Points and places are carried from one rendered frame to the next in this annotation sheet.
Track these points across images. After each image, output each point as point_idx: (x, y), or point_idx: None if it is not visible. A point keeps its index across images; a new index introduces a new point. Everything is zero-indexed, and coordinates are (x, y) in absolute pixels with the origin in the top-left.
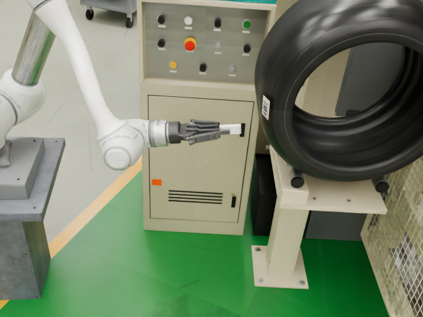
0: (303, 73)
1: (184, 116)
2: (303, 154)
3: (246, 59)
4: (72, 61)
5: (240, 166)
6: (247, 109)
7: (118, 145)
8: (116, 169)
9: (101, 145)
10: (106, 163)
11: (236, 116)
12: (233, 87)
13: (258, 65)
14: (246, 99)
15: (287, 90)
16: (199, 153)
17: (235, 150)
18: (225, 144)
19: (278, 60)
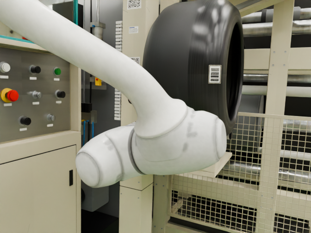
0: (228, 40)
1: (15, 185)
2: (226, 113)
3: (59, 106)
4: (43, 16)
5: (73, 219)
6: (72, 154)
7: (215, 115)
8: (220, 158)
9: (184, 133)
10: (216, 150)
11: (65, 164)
12: (57, 135)
13: (166, 57)
14: (70, 144)
15: (224, 54)
16: (35, 228)
17: (67, 203)
18: (59, 201)
19: (212, 32)
